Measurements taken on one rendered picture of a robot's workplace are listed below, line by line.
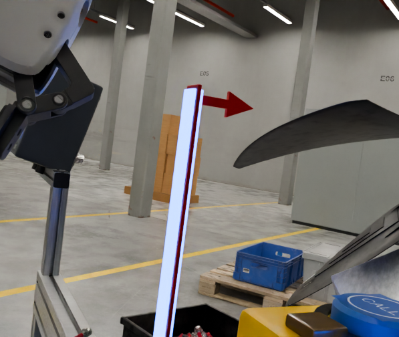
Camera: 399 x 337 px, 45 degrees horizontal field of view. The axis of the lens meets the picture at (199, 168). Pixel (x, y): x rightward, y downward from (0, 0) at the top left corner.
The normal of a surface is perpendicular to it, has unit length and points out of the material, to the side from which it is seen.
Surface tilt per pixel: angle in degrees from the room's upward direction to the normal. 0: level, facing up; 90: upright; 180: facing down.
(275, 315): 0
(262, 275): 90
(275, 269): 90
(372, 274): 55
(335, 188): 90
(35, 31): 75
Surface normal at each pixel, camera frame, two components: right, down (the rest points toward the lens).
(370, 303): 0.13, -0.99
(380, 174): -0.56, -0.03
